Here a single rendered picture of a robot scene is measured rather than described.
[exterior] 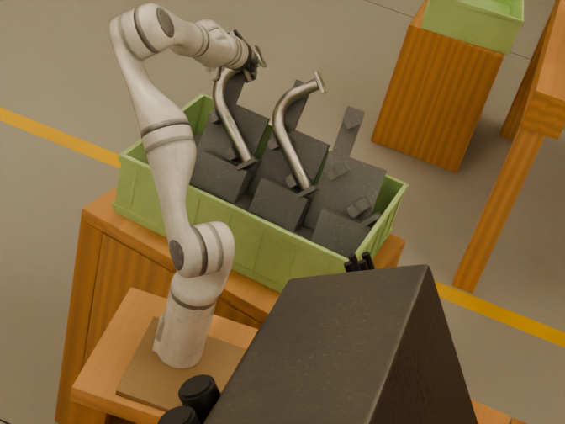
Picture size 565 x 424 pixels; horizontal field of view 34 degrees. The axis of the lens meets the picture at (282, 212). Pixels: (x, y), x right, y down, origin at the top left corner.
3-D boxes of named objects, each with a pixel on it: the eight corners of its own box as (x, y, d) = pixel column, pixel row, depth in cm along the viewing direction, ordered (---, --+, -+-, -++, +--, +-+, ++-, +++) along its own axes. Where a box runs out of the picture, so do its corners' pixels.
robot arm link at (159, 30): (205, 10, 194) (171, 25, 197) (146, -5, 169) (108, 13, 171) (220, 52, 194) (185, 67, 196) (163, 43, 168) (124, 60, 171)
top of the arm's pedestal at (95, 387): (69, 401, 179) (71, 386, 177) (128, 299, 205) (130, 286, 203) (227, 455, 177) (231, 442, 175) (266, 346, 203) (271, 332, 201)
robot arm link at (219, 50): (219, 73, 208) (192, 71, 195) (196, 42, 209) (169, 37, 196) (241, 53, 206) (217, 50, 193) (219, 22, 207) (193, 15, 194)
